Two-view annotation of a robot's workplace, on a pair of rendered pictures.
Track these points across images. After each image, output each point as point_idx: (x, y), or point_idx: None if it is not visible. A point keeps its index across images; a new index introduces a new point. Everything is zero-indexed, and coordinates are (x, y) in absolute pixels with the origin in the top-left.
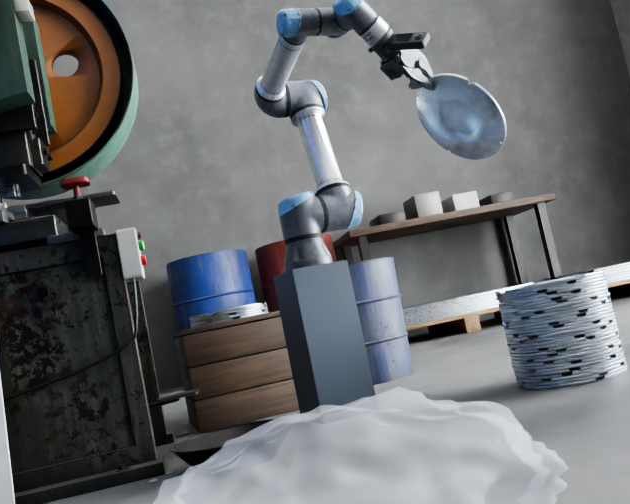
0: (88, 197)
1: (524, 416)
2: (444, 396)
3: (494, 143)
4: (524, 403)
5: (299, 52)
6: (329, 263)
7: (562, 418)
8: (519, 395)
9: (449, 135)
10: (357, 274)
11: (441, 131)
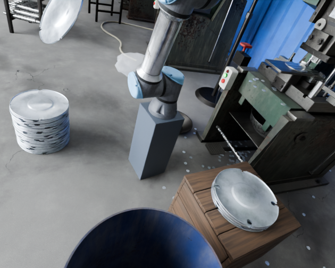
0: (236, 50)
1: (91, 107)
2: (97, 156)
3: (43, 30)
4: (83, 117)
5: None
6: (149, 101)
7: (86, 99)
8: (77, 128)
9: (63, 25)
10: (131, 217)
11: (67, 22)
